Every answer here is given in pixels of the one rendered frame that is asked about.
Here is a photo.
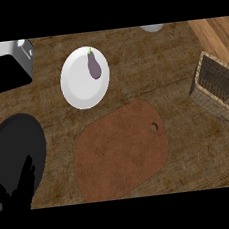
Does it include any pale grey round object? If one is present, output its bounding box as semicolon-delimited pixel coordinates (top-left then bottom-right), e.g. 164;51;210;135
139;22;166;35

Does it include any purple eggplant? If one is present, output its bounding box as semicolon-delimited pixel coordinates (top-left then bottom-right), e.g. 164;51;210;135
85;46;103;81

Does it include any white oval plate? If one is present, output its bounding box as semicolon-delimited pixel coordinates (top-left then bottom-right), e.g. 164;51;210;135
56;43;114;112

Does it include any black round plate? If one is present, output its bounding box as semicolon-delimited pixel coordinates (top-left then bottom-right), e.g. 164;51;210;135
0;110;55;214

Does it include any silver toaster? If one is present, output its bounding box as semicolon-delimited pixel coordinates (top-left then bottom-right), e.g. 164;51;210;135
0;37;39;97

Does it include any brown wooden cutting board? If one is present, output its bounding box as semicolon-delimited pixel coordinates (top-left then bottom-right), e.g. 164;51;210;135
67;96;176;205

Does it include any wicker basket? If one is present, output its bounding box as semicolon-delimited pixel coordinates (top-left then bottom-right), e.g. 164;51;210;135
184;47;229;136

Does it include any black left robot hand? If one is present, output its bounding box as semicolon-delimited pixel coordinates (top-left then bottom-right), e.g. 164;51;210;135
0;153;42;214

